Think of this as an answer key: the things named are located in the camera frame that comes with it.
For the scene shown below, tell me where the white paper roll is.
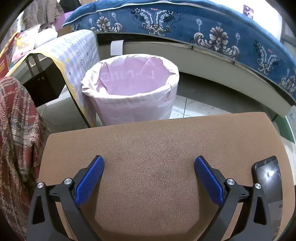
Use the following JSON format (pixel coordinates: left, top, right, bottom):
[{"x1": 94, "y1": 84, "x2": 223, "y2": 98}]
[{"x1": 35, "y1": 29, "x2": 58, "y2": 48}]

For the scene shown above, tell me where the white paper sheet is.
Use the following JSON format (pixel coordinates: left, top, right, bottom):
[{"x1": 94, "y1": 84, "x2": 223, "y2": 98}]
[{"x1": 285, "y1": 109, "x2": 296, "y2": 130}]

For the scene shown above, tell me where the pink box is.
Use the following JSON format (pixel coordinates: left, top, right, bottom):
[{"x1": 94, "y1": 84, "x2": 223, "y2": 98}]
[{"x1": 54, "y1": 11, "x2": 72, "y2": 30}]

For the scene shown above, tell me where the dark table frame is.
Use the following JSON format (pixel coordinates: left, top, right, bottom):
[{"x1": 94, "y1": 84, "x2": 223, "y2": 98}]
[{"x1": 23, "y1": 54, "x2": 70, "y2": 108}]

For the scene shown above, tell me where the black smartphone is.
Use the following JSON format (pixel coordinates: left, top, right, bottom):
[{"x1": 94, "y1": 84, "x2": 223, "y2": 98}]
[{"x1": 252, "y1": 156, "x2": 283, "y2": 240}]

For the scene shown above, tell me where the red cardboard box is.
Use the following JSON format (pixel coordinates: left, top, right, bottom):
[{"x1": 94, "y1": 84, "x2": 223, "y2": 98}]
[{"x1": 0, "y1": 32, "x2": 19, "y2": 78}]

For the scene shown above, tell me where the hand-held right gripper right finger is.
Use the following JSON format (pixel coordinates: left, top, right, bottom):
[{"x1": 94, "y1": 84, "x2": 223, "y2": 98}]
[{"x1": 194, "y1": 156, "x2": 281, "y2": 241}]

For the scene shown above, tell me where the wall photo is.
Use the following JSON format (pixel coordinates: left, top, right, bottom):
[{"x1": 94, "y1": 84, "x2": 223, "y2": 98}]
[{"x1": 243, "y1": 4, "x2": 255, "y2": 19}]

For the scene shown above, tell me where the red plaid cloth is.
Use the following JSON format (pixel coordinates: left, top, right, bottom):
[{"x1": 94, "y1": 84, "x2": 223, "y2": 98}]
[{"x1": 0, "y1": 77, "x2": 52, "y2": 241}]

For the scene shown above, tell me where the white tag on bed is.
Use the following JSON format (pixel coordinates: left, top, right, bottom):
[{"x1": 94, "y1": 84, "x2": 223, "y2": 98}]
[{"x1": 110, "y1": 40, "x2": 124, "y2": 57}]

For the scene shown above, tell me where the brown quilted coat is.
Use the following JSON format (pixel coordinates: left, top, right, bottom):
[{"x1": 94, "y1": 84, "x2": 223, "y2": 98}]
[{"x1": 23, "y1": 0, "x2": 64, "y2": 26}]

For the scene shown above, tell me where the white pink plastic packet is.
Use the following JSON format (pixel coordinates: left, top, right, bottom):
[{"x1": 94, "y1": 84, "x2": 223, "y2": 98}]
[{"x1": 9, "y1": 23, "x2": 41, "y2": 70}]

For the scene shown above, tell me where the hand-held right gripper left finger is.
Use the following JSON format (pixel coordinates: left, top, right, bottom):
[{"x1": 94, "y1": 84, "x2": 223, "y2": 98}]
[{"x1": 26, "y1": 155, "x2": 105, "y2": 241}]

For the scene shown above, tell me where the purple checkered tablecloth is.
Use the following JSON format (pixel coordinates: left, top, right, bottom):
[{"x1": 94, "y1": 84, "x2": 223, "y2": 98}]
[{"x1": 6, "y1": 30, "x2": 100, "y2": 128}]

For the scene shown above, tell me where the trash bin with pink liner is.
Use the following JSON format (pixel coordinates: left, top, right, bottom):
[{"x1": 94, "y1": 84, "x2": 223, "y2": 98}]
[{"x1": 81, "y1": 54, "x2": 180, "y2": 127}]

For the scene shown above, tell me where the blue floral blanket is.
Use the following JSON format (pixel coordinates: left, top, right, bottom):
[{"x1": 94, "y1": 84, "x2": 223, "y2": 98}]
[{"x1": 62, "y1": 0, "x2": 296, "y2": 102}]

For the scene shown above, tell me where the black coat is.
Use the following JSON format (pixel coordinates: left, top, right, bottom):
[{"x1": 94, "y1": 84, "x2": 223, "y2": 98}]
[{"x1": 59, "y1": 0, "x2": 82, "y2": 13}]

